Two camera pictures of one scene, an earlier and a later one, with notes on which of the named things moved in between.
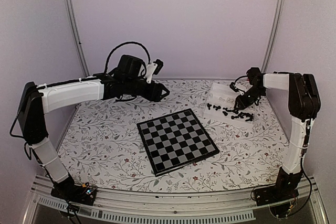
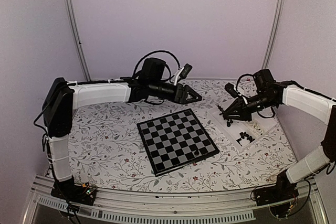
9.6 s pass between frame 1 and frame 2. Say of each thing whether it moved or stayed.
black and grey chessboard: stayed
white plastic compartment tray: moved
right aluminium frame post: stayed
